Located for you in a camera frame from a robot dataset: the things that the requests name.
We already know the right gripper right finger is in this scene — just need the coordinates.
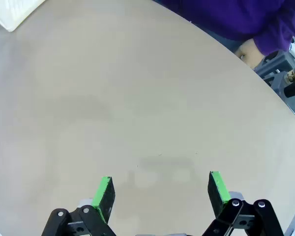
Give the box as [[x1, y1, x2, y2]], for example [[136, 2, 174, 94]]
[[207, 170, 232, 219]]

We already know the cream basket with brown rim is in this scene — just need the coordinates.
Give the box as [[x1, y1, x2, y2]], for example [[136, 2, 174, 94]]
[[0, 0, 46, 32]]

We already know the person in purple jacket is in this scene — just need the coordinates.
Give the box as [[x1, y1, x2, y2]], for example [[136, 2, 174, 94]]
[[152, 0, 295, 57]]

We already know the person's left forearm purple sleeve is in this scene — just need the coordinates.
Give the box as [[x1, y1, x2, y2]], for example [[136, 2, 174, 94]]
[[253, 14, 295, 57]]

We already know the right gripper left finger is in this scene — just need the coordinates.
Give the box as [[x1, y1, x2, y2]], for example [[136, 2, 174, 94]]
[[90, 176, 116, 225]]

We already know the person's left hand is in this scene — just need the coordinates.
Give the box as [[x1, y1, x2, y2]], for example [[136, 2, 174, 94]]
[[235, 38, 266, 70]]

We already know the grey metal equipment frame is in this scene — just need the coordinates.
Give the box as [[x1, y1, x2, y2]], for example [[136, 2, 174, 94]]
[[255, 52, 295, 116]]

